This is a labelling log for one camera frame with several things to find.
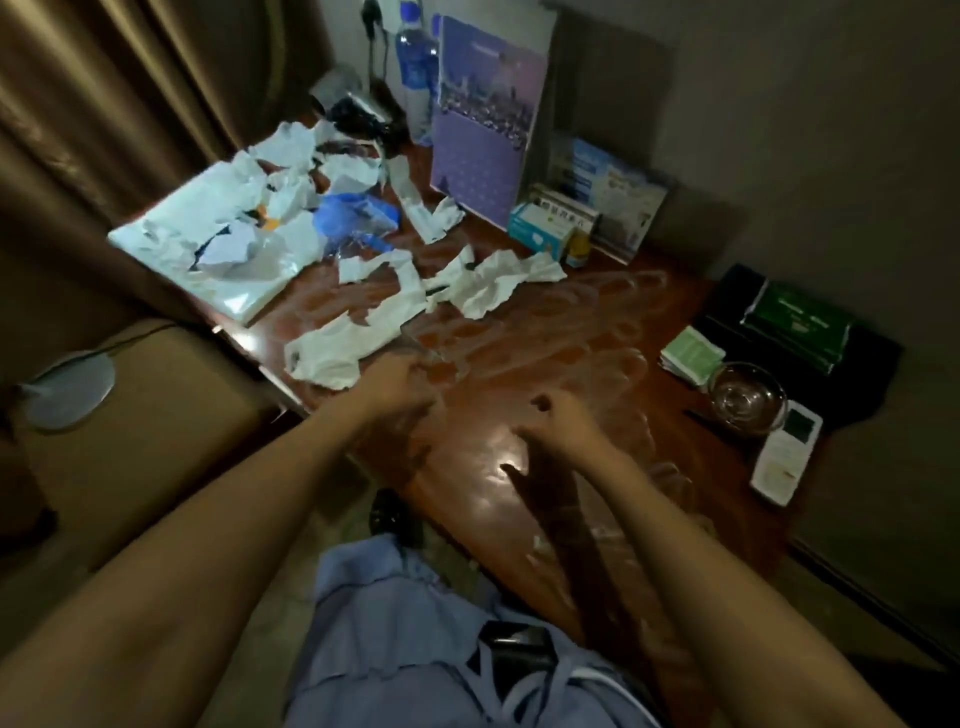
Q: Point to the person's left hand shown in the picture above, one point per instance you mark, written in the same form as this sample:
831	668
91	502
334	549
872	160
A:
395	389

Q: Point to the clear glass ashtray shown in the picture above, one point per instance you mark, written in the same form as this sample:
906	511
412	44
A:
746	399

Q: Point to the person's right hand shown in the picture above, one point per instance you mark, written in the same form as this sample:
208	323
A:
560	429

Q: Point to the person's blue trousers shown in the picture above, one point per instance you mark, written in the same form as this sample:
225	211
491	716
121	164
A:
405	645

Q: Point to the white remote control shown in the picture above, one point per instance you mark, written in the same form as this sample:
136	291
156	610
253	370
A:
786	452

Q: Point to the person's left forearm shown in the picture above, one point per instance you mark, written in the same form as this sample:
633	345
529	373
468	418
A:
180	585

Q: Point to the black tissue box green label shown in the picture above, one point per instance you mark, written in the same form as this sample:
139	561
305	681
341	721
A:
864	383

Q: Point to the small orange jar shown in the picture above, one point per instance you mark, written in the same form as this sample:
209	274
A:
578	249

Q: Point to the beige padded stool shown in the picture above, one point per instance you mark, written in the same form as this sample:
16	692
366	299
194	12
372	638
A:
150	465

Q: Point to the silver hair dryer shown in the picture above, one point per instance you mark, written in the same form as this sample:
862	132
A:
357	113

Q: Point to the purple desk calendar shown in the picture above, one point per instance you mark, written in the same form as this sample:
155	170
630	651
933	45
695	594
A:
489	135

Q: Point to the person's black shoe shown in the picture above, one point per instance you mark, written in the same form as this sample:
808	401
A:
395	518

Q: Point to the reddish wooden desk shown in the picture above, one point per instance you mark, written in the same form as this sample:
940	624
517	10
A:
600	345

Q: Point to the white paper scraps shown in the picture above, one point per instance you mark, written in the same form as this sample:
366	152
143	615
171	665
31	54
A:
353	338

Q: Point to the clear water bottle blue label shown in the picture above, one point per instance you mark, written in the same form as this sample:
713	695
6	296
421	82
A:
416	68

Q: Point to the small green white packet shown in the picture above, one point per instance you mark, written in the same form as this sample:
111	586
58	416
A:
693	357

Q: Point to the blue plastic wrapper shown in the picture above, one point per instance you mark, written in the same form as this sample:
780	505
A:
356	222

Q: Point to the person's right forearm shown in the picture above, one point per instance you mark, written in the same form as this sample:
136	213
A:
735	600

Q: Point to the brown curtain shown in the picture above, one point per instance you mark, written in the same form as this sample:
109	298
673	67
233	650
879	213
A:
105	120

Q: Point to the small teal box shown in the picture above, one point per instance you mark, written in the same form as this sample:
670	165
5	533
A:
537	233

